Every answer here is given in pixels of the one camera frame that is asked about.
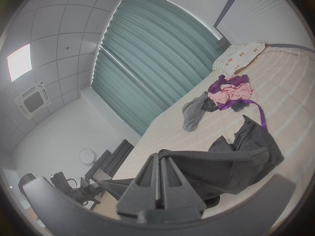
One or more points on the round white mirror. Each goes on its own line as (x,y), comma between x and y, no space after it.
(86,156)

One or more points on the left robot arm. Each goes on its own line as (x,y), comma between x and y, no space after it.
(73,193)

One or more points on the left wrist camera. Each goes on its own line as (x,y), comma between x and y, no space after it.
(57,179)

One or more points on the black T-shirt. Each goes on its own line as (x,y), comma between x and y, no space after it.
(221,166)

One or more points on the black chest of drawers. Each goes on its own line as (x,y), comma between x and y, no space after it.
(115,156)

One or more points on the grey bedside table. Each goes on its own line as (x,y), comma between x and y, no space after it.
(222,45)

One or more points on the white printed pillow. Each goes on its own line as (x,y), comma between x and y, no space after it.
(236,55)

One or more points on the square ceiling light panel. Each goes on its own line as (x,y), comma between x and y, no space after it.
(19,63)

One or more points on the grey garment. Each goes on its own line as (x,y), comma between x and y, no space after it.
(193,112)

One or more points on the bed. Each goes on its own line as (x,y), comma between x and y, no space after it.
(283,95)

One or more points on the blue-green curtain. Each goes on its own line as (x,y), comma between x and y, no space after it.
(160,33)
(128,90)

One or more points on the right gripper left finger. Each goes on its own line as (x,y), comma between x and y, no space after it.
(145,185)

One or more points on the pile of clothes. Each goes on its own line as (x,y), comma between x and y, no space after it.
(226,95)

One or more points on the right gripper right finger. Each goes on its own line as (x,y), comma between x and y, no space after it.
(174,188)

